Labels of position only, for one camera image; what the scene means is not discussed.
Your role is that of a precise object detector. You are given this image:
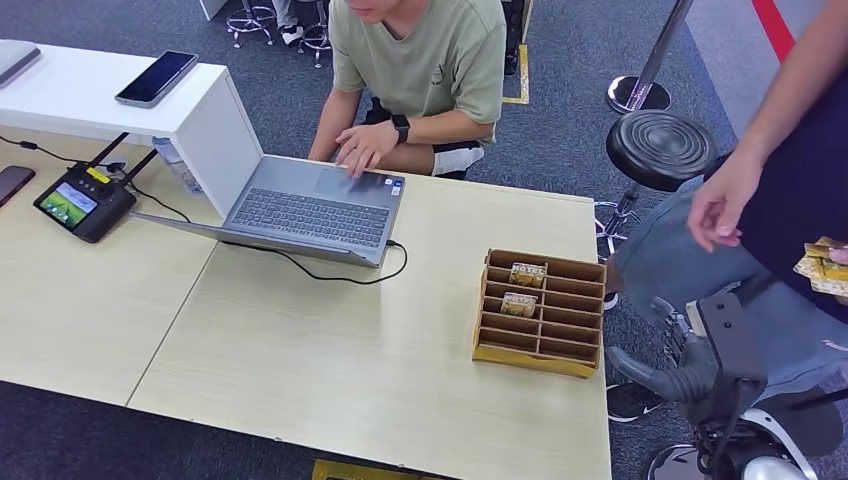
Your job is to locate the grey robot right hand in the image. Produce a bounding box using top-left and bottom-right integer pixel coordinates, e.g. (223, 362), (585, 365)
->
(606, 296), (722, 405)

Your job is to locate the stack of hotel cards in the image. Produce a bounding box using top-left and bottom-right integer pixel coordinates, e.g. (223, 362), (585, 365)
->
(792, 236), (848, 297)

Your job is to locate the wooden slotted card box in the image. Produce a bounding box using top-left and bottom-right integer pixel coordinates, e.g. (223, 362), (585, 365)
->
(472, 248), (607, 380)

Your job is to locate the standing person's right hand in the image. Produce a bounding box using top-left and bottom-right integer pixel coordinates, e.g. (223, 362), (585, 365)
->
(687, 150), (766, 254)

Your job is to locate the standing person's hand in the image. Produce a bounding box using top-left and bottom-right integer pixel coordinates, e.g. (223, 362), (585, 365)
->
(828, 246), (848, 307)
(687, 150), (766, 254)

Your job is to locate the standing person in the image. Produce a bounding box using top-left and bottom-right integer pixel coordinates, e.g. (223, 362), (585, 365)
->
(604, 0), (848, 425)

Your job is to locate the standing person's left hand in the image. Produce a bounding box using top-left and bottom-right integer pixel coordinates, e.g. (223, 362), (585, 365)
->
(828, 246), (848, 307)

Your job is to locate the yellow hotel card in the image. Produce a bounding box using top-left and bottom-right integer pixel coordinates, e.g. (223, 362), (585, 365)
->
(500, 292), (539, 319)
(508, 262), (549, 289)

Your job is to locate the seated person's left hand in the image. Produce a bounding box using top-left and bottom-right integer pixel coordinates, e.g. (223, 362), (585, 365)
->
(334, 121), (400, 179)

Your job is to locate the seated person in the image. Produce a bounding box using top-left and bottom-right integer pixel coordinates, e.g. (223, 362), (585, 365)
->
(307, 0), (508, 180)

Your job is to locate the black round base with pole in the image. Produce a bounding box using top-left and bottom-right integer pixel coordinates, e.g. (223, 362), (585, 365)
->
(761, 387), (848, 458)

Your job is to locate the black round stool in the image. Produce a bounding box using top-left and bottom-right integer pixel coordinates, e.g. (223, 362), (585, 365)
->
(594, 109), (721, 258)

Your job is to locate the dark cabinet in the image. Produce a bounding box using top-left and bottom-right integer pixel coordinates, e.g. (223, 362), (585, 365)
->
(501, 0), (535, 77)

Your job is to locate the grey open laptop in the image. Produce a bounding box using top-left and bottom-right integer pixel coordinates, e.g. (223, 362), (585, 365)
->
(130, 153), (407, 269)

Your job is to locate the chrome stool base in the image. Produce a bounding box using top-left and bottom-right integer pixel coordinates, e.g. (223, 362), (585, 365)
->
(225, 0), (276, 49)
(296, 0), (334, 69)

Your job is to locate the clear plastic water bottle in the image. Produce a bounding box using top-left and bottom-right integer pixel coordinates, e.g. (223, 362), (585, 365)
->
(150, 135), (203, 195)

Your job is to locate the black remote controller with screen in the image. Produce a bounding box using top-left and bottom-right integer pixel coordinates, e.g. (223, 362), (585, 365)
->
(33, 131), (160, 244)

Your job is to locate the black smartphone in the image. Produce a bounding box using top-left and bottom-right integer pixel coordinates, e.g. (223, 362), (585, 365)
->
(114, 50), (200, 109)

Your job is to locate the white desk riser shelf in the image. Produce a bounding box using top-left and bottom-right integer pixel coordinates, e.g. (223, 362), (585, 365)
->
(0, 42), (264, 220)

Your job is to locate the dark smartphone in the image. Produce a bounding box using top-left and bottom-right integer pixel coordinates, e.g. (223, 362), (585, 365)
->
(0, 165), (36, 209)

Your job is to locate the grey closed laptop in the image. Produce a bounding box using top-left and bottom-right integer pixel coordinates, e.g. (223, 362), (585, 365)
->
(0, 38), (42, 89)

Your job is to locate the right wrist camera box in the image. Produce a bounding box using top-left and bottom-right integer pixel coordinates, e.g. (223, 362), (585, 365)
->
(685, 291), (770, 399)

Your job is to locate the chrome stanchion post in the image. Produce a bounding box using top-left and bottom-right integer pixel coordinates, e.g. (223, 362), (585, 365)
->
(606, 0), (696, 115)

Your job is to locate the black laptop cable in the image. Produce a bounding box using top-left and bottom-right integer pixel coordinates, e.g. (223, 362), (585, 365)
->
(125, 185), (410, 287)

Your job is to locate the thin black cable with plug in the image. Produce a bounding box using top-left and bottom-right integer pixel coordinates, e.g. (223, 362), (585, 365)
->
(0, 135), (87, 167)

